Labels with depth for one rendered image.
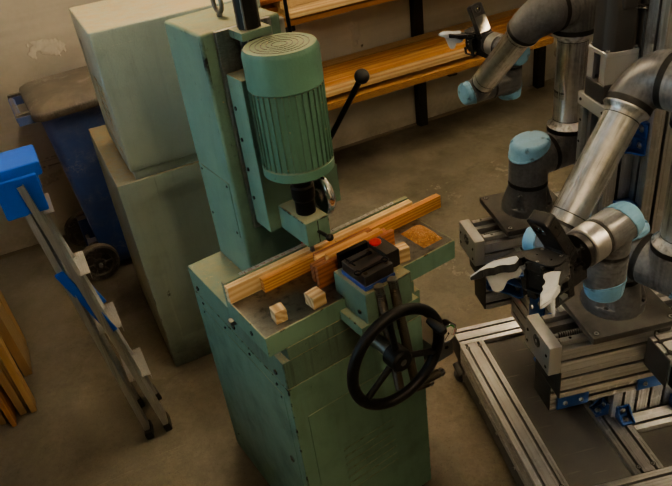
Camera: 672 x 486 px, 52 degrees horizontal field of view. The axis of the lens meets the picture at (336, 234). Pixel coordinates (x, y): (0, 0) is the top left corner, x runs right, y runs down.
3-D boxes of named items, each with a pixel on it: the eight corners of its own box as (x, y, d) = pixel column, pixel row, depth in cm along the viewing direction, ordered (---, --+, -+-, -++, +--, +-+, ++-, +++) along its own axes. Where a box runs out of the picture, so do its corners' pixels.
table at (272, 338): (288, 380, 157) (284, 360, 154) (228, 316, 179) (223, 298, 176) (480, 272, 183) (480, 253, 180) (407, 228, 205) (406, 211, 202)
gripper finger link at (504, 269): (473, 301, 121) (525, 292, 120) (469, 272, 118) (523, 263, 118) (470, 292, 124) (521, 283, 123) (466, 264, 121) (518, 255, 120)
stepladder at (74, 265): (138, 448, 257) (-20, 184, 190) (123, 405, 277) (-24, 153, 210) (178, 427, 261) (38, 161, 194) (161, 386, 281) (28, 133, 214)
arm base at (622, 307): (624, 277, 178) (628, 245, 172) (658, 312, 165) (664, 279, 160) (569, 289, 176) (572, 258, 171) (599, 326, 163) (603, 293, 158)
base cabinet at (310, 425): (322, 558, 210) (286, 393, 172) (235, 443, 252) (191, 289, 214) (433, 479, 229) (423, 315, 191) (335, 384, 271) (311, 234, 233)
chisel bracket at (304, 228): (310, 253, 174) (305, 224, 169) (282, 231, 184) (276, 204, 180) (333, 241, 177) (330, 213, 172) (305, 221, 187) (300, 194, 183)
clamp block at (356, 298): (367, 326, 165) (363, 296, 160) (335, 300, 175) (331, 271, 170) (414, 299, 172) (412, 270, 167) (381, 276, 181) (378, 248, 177)
